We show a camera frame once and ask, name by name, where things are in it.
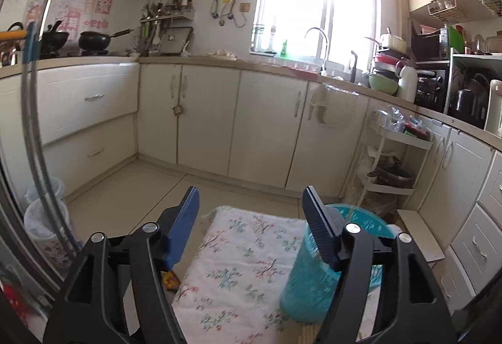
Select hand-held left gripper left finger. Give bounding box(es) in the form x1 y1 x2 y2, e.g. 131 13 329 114
42 186 200 344

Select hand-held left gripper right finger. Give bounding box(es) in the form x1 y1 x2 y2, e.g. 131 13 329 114
302 184 459 344

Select teal perforated plastic basket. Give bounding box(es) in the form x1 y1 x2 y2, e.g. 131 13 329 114
280 203 401 325

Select floral tablecloth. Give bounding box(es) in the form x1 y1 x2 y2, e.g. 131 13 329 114
173 206 383 344

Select white trolley shelf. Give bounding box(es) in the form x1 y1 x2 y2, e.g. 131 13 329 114
355 109 434 217

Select trash bin with plastic bag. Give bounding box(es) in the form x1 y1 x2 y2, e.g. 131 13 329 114
24 176 71 256

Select green bowl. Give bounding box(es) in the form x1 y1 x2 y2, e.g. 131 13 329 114
368 73 400 96

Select white thermos jug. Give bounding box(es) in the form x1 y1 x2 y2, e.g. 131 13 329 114
397 65 418 102

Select black toaster oven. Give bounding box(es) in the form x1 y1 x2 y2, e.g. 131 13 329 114
415 62 450 113

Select chrome sink faucet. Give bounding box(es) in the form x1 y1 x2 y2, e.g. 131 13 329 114
304 27 329 76

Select dish rack with dishes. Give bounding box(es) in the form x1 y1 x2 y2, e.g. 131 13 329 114
366 28 416 94

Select black kettle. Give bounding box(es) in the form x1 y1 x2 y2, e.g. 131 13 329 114
449 73 491 125

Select red patterned object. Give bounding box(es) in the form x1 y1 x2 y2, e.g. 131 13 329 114
0 281 30 329

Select white countertop appliance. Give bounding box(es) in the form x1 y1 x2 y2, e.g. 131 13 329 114
484 79 502 135

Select black microwave oven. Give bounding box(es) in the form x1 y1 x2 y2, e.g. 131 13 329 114
411 28 451 61

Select white countertop shelf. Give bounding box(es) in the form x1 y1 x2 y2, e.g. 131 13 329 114
443 53 502 117

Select wall utensil rack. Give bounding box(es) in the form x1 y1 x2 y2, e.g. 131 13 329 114
139 0 195 56

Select black long-handled wok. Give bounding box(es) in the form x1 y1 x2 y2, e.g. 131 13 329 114
78 28 134 55

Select red wall stickers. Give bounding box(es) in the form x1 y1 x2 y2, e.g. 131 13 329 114
25 0 112 50

